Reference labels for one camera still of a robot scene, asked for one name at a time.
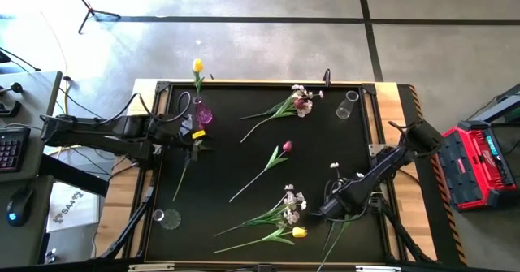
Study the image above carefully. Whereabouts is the small metal object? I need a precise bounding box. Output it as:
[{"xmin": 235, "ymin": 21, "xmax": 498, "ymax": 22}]
[{"xmin": 43, "ymin": 247, "xmax": 59, "ymax": 265}]

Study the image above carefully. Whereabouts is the black desk device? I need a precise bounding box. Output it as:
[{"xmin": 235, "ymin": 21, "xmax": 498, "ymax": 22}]
[{"xmin": 0, "ymin": 100, "xmax": 23, "ymax": 118}]

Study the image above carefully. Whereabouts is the yellow artificial tulip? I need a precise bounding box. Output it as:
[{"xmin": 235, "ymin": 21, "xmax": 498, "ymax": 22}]
[
  {"xmin": 191, "ymin": 58, "xmax": 206, "ymax": 102},
  {"xmin": 172, "ymin": 138, "xmax": 215, "ymax": 202},
  {"xmin": 214, "ymin": 226, "xmax": 309, "ymax": 254}
]

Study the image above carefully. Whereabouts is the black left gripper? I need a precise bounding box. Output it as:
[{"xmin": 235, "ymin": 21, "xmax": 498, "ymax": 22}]
[{"xmin": 176, "ymin": 112, "xmax": 208, "ymax": 162}]

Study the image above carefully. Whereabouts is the black diagonal beam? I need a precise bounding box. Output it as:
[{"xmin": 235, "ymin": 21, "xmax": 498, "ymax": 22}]
[{"xmin": 38, "ymin": 153, "xmax": 110, "ymax": 198}]

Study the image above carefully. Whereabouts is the black tripod stand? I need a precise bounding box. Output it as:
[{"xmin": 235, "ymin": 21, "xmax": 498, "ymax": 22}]
[{"xmin": 66, "ymin": 0, "xmax": 122, "ymax": 35}]

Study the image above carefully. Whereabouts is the purple glass vase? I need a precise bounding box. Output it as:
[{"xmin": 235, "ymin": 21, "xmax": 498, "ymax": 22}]
[{"xmin": 192, "ymin": 96, "xmax": 214, "ymax": 126}]

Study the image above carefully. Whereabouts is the clear smooth glass vase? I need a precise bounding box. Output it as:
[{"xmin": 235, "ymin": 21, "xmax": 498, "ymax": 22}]
[{"xmin": 336, "ymin": 89, "xmax": 361, "ymax": 120}]

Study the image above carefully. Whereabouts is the dark grey cart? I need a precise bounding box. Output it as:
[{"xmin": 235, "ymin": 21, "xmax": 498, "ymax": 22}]
[{"xmin": 466, "ymin": 83, "xmax": 520, "ymax": 123}]

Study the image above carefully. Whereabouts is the black hazard striped platform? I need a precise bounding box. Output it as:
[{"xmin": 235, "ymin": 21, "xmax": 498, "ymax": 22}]
[{"xmin": 396, "ymin": 84, "xmax": 468, "ymax": 267}]

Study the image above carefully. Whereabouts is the black computer mouse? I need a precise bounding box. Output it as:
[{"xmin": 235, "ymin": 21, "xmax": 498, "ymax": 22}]
[{"xmin": 5, "ymin": 186, "xmax": 36, "ymax": 228}]

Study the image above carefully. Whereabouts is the clear ribbed glass vase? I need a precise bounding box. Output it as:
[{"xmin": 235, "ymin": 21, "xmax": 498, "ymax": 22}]
[{"xmin": 151, "ymin": 208, "xmax": 183, "ymax": 231}]

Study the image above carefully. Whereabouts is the red tool box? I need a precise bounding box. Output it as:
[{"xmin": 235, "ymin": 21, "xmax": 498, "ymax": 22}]
[{"xmin": 436, "ymin": 119, "xmax": 520, "ymax": 213}]

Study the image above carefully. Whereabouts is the black aluminium table frame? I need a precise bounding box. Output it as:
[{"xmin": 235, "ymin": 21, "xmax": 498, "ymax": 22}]
[{"xmin": 95, "ymin": 79, "xmax": 438, "ymax": 265}]

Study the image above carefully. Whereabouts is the grey desk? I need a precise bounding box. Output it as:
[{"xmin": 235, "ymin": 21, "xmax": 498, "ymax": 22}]
[{"xmin": 0, "ymin": 70, "xmax": 64, "ymax": 267}]

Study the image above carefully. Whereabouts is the black keyboard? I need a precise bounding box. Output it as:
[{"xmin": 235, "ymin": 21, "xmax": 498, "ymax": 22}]
[{"xmin": 0, "ymin": 126, "xmax": 32, "ymax": 173}]

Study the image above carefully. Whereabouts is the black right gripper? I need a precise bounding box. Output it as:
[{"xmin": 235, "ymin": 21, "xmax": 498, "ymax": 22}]
[{"xmin": 318, "ymin": 180, "xmax": 369, "ymax": 221}]

